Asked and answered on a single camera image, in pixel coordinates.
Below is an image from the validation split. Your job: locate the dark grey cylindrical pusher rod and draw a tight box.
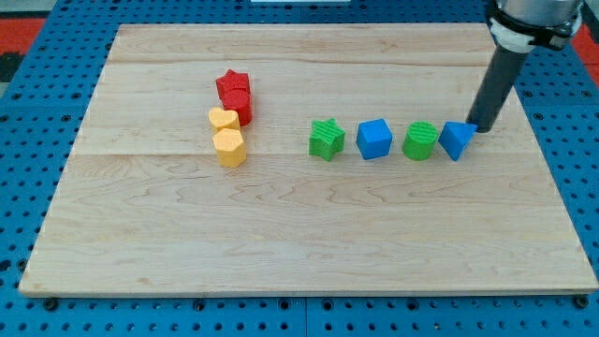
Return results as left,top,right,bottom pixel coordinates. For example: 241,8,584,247
466,45,528,133

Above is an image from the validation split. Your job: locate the blue triangle block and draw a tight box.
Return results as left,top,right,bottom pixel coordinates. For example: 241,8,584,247
438,121,477,161

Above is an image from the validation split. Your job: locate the green circle block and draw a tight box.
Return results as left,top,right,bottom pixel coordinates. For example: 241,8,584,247
402,121,438,161

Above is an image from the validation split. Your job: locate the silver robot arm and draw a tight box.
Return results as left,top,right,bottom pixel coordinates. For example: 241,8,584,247
466,0,583,133

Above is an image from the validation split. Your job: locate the blue cube block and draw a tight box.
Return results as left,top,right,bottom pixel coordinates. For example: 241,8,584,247
356,119,393,160

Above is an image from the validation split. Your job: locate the green star block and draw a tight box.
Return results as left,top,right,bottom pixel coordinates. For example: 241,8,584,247
308,118,345,161

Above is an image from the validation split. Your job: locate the red star block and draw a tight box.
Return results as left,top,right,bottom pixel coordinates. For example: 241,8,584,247
215,69,251,99

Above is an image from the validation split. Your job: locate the yellow hexagon block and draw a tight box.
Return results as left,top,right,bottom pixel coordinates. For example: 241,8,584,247
212,128,247,168

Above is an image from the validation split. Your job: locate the yellow heart block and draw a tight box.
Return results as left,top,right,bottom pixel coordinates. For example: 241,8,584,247
208,107,241,134

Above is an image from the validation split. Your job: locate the light wooden board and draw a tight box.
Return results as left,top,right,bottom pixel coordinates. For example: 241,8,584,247
20,23,598,298

